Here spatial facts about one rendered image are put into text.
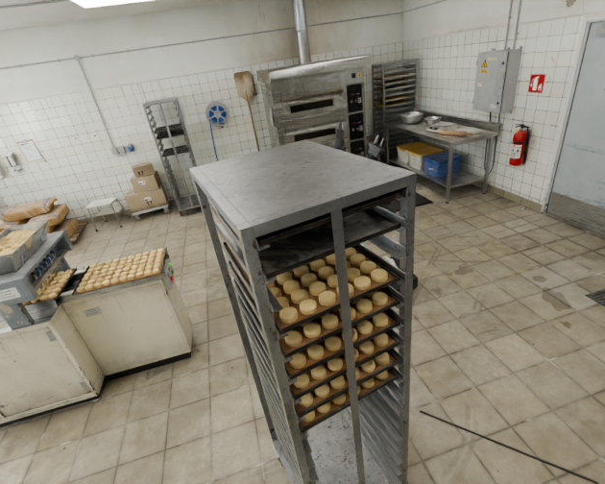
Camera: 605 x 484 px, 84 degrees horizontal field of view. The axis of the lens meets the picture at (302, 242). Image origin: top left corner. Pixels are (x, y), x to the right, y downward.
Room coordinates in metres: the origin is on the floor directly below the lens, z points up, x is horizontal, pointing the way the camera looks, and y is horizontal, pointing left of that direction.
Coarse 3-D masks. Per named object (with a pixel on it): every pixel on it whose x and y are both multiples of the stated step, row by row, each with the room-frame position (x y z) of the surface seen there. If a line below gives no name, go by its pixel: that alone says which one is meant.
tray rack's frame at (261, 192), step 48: (288, 144) 1.37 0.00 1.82; (240, 192) 0.88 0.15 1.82; (288, 192) 0.82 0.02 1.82; (336, 192) 0.77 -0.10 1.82; (384, 192) 0.78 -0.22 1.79; (240, 240) 0.65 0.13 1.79; (336, 240) 0.73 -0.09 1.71; (288, 384) 0.65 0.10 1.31; (336, 432) 1.20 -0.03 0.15; (336, 480) 0.95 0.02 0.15; (384, 480) 0.91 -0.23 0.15
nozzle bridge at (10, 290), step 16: (48, 240) 2.34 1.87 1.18; (64, 240) 2.46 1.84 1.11; (32, 256) 2.10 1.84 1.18; (16, 272) 1.90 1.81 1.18; (48, 272) 2.11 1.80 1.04; (0, 288) 1.78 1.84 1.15; (16, 288) 1.79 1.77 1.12; (32, 288) 1.83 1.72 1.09; (0, 304) 1.77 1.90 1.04; (16, 304) 1.78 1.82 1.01; (16, 320) 1.77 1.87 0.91; (32, 320) 1.81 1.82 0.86
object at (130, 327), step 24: (120, 288) 2.06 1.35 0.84; (144, 288) 2.08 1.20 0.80; (72, 312) 1.99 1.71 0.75; (96, 312) 2.02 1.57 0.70; (120, 312) 2.05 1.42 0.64; (144, 312) 2.07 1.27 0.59; (168, 312) 2.10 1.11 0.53; (96, 336) 2.00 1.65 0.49; (120, 336) 2.03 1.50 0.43; (144, 336) 2.06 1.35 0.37; (168, 336) 2.09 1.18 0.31; (96, 360) 1.99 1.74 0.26; (120, 360) 2.02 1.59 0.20; (144, 360) 2.04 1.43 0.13; (168, 360) 2.10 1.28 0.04
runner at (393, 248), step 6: (372, 240) 0.92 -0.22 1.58; (378, 240) 0.92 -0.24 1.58; (384, 240) 0.90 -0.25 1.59; (390, 240) 0.87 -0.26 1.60; (378, 246) 0.88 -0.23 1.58; (384, 246) 0.88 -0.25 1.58; (390, 246) 0.87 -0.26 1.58; (396, 246) 0.85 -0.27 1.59; (402, 246) 0.82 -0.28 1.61; (390, 252) 0.84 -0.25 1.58; (396, 252) 0.84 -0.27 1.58; (402, 252) 0.82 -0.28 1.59
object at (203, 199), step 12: (192, 168) 1.22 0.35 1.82; (204, 192) 1.21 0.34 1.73; (204, 204) 1.21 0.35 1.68; (204, 216) 1.22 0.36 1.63; (216, 240) 1.21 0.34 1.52; (216, 252) 1.21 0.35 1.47; (228, 276) 1.21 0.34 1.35; (228, 288) 1.21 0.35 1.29; (240, 312) 1.22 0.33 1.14; (240, 324) 1.21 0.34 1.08; (240, 336) 1.22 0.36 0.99; (252, 360) 1.21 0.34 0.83; (252, 372) 1.21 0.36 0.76; (264, 396) 1.22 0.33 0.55; (264, 408) 1.21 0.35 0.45
